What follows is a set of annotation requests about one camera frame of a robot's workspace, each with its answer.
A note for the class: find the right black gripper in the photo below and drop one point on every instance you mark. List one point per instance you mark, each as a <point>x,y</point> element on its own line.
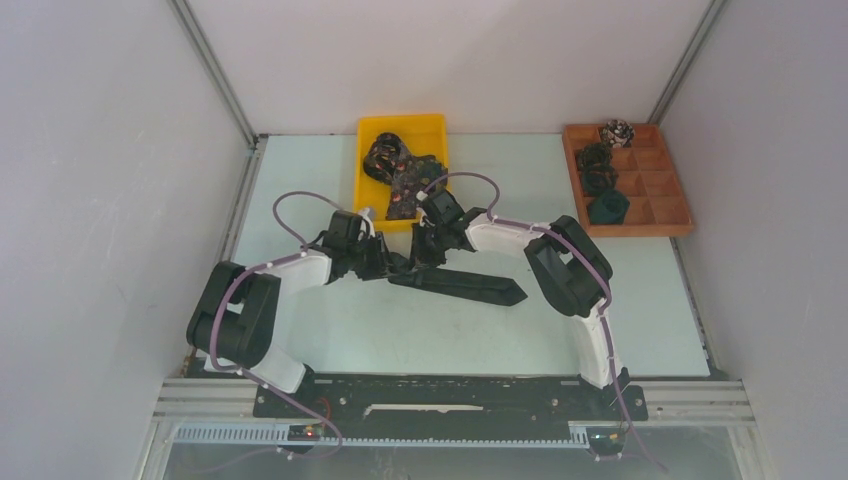
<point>418,253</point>

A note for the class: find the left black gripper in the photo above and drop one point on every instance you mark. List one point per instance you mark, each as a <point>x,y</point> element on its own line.
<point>381,266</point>

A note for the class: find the dark green leaf tie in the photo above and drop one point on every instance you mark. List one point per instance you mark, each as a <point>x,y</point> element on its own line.
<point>488,289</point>

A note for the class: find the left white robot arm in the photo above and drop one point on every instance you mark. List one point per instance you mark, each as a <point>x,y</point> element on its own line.
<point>234,320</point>

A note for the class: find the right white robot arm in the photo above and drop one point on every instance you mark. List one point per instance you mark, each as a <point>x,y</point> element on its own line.
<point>571,272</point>

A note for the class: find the dark green floral tie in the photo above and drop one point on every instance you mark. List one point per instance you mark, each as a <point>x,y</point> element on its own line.
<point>429,173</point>

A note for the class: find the floral paisley tie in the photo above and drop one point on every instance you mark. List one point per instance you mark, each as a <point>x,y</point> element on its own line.
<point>390,162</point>

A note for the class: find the teal rolled tie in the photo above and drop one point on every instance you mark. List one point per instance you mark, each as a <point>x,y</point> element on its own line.
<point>609,208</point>

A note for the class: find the dark rolled tie middle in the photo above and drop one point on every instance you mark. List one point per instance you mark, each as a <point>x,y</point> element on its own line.
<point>598,179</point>

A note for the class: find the dark rolled tie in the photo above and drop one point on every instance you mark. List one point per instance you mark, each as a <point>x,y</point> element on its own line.
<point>598,179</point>
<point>593,155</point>

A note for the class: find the dark rolled tie upper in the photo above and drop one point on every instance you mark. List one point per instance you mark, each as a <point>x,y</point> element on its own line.
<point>593,155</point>

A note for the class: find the white patterned rolled tie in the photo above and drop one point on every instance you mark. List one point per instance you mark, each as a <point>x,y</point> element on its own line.
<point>617,133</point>

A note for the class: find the brown wooden compartment tray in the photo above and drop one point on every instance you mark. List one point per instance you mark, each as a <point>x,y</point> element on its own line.
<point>647,178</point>

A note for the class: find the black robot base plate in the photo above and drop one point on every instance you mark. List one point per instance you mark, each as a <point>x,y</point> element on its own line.
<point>398,408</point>

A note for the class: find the aluminium frame rail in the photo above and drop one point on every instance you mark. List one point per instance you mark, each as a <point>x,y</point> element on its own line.
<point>237,411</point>

